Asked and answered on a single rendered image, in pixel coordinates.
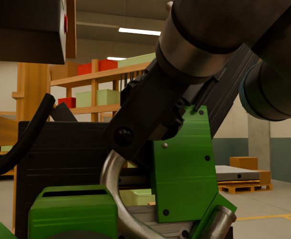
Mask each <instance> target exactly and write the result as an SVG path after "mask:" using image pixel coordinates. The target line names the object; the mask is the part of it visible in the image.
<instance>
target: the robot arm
mask: <svg viewBox="0 0 291 239"><path fill-rule="evenodd" d="M165 10H166V11H167V12H168V13H169V15H168V17H167V19H166V21H165V23H164V25H163V27H162V30H161V32H160V37H159V40H158V42H157V45H156V50H155V53H156V58H155V59H154V60H153V61H152V62H151V63H150V64H149V65H148V66H147V67H146V68H145V70H144V71H145V72H144V74H145V75H144V76H142V75H138V76H137V77H136V78H135V79H134V80H133V79H131V80H130V81H129V82H128V83H127V86H126V87H125V88H124V89H123V90H122V92H121V95H120V99H121V108H120V109H119V111H118V112H117V113H116V114H115V116H114V117H113V118H112V120H111V121H110V122H109V124H108V125H107V126H106V127H105V129H104V130H103V131H102V133H101V134H100V140H101V141H102V142H104V143H105V144H106V145H108V146H109V147H110V148H111V149H113V150H114V151H115V152H116V153H118V154H119V155H120V156H122V157H123V158H124V159H125V160H131V159H132V158H133V157H134V156H135V154H136V153H137V152H138V151H139V149H140V148H141V147H142V146H143V144H144V143H145V142H146V140H153V141H160V140H162V141H164V140H166V139H170V138H173V137H175V136H176V134H177V133H178V132H179V130H180V129H181V128H182V126H183V122H184V119H183V118H182V116H183V115H184V113H185V112H186V111H185V109H184V107H185V106H187V105H188V104H189V103H190V102H191V100H192V99H193V98H194V96H195V95H196V94H197V92H198V91H199V90H200V88H201V87H202V86H203V84H204V83H205V82H206V81H208V80H209V79H210V78H211V77H212V76H213V75H214V74H216V73H218V72H219V71H220V70H221V69H222V68H223V67H224V66H225V65H226V63H227V62H228V61H229V60H230V59H231V58H232V56H233V55H234V54H235V53H236V52H237V51H238V49H239V48H240V47H241V46H242V45H243V43H245V44H246V45H247V46H248V47H250V49H251V50H252V51H253V52H254V53H255V54H256V55H257V56H258V57H259V58H261V59H262V61H261V62H259V63H257V64H255V65H254V66H252V67H251V68H250V69H249V70H248V71H247V73H246V74H245V76H244V78H243V80H242V81H241V84H240V88H239V98H240V102H241V104H242V107H243V108H244V109H245V110H246V111H247V112H248V113H249V114H250V115H252V116H253V117H255V118H257V119H260V120H267V121H272V122H278V121H283V120H286V119H290V118H291V0H174V1H173V2H172V1H170V2H168V3H167V5H166V7H165Z"/></svg>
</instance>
